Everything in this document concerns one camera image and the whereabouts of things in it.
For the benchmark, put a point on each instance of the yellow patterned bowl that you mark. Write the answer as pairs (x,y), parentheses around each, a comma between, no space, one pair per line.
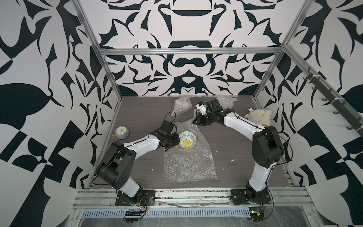
(187,139)

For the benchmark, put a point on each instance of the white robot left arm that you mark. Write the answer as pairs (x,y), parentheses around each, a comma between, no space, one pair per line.
(116,165)

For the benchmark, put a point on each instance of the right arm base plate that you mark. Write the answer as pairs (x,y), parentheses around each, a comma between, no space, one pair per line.
(250,196)

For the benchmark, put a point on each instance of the white teddy bear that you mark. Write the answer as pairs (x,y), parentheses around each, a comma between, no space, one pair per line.
(259,116)

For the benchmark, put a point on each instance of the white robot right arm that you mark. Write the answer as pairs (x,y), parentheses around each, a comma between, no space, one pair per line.
(267,148)

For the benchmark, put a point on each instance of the black wall hook rail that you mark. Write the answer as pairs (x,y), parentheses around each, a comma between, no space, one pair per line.
(342,106)

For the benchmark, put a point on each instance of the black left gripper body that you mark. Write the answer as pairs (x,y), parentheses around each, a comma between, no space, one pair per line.
(172,140)

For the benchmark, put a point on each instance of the bubble wrap sheet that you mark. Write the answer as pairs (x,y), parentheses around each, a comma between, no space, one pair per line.
(196,163)
(227,102)
(182,104)

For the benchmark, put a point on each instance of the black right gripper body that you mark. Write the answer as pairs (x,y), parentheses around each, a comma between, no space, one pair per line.
(205,119)

